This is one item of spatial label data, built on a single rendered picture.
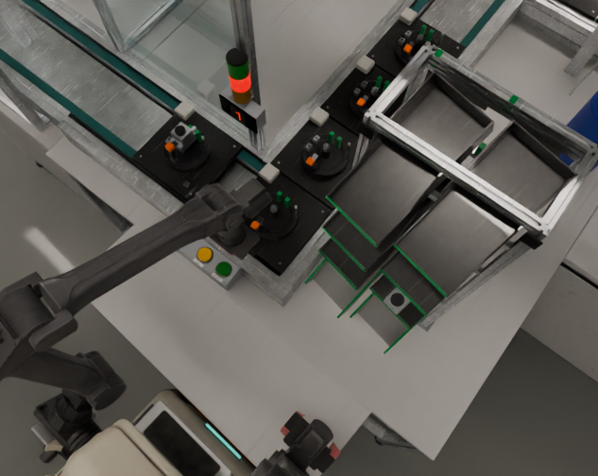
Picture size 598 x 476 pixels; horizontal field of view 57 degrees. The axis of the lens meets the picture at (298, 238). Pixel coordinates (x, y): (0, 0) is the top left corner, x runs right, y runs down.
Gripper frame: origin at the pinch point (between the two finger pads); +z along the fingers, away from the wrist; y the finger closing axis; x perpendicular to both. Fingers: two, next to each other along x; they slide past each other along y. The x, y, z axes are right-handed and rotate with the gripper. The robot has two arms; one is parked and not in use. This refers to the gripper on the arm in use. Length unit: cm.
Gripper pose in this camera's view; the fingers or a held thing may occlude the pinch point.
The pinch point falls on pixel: (237, 246)
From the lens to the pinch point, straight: 128.1
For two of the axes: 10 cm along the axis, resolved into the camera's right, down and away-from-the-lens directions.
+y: -7.9, -5.8, 2.0
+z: 0.1, 3.1, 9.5
